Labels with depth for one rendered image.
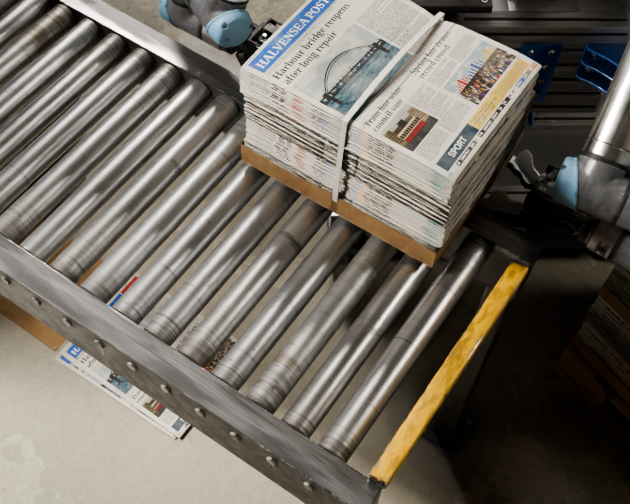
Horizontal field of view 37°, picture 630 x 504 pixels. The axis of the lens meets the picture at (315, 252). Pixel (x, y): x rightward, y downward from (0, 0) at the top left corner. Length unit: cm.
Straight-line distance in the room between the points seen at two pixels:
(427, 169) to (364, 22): 30
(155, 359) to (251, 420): 17
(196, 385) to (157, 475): 83
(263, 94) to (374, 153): 20
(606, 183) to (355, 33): 45
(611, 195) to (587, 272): 107
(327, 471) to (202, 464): 89
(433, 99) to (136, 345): 58
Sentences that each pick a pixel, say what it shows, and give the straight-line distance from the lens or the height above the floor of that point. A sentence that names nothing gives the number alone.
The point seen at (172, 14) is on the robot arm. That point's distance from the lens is 183.
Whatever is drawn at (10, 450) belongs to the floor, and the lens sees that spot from 229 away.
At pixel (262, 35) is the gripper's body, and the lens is 175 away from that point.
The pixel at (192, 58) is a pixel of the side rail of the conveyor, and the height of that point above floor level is 80.
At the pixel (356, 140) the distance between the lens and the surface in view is 138.
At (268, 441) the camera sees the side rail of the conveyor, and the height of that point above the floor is 80.
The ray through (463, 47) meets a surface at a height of 102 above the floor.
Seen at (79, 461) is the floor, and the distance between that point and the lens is 225.
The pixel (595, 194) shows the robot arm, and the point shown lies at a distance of 149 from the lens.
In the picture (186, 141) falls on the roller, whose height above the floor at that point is 80.
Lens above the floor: 207
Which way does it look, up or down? 58 degrees down
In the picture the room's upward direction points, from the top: 4 degrees clockwise
